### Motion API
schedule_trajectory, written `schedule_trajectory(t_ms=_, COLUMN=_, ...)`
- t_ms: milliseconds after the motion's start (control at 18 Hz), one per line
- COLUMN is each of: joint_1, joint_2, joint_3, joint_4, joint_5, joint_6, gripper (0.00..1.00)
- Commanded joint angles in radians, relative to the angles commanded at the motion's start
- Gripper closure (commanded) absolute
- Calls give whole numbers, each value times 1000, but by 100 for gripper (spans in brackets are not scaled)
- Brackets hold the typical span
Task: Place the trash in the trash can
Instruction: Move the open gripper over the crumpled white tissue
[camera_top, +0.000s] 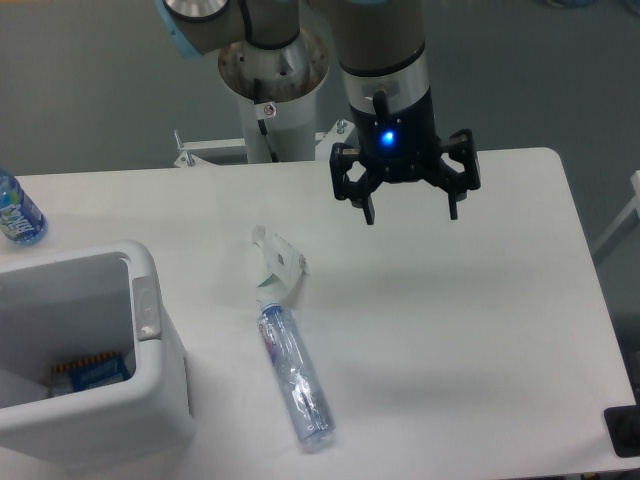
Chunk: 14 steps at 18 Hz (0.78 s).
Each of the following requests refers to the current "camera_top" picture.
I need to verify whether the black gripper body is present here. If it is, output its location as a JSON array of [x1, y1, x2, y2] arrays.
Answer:
[[350, 85, 442, 184]]

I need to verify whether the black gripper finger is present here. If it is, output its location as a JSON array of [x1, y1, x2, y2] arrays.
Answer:
[[329, 143, 375, 225], [425, 129, 481, 220]]

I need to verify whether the white paper wrapper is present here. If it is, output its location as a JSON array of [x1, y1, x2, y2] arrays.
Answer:
[[252, 225, 309, 310]]

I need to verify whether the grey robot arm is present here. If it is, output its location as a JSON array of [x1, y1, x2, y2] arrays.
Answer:
[[156, 1, 481, 221]]

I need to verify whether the white trash can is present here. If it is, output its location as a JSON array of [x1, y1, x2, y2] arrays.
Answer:
[[1, 240, 196, 469]]

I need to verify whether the white furniture at right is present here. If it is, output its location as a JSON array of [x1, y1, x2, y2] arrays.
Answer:
[[591, 170, 639, 266]]

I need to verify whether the clear empty plastic bottle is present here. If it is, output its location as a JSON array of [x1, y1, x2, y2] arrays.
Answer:
[[256, 302, 335, 454]]

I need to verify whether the black clamp at table edge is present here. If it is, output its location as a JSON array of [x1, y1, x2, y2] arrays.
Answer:
[[604, 405, 639, 458]]

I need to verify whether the blue snack packet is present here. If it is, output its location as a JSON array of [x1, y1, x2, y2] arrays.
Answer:
[[49, 352, 132, 397]]

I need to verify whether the blue labelled water bottle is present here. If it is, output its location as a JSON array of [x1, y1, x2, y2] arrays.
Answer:
[[1, 169, 47, 245]]

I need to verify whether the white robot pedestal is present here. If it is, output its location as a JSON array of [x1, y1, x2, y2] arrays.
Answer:
[[218, 29, 329, 164]]

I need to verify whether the white metal base frame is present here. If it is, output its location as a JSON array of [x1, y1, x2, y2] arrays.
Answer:
[[173, 119, 357, 168]]

